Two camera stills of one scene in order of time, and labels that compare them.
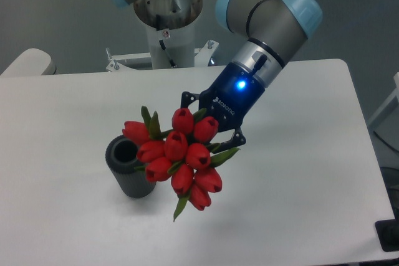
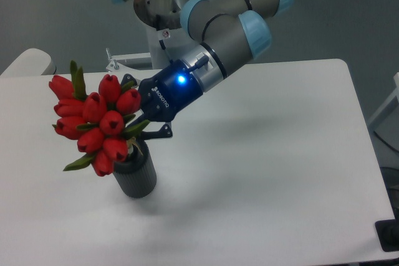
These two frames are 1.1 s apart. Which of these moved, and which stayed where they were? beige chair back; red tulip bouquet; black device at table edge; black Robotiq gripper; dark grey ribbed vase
Moved: black Robotiq gripper; red tulip bouquet
Stayed: beige chair back; black device at table edge; dark grey ribbed vase
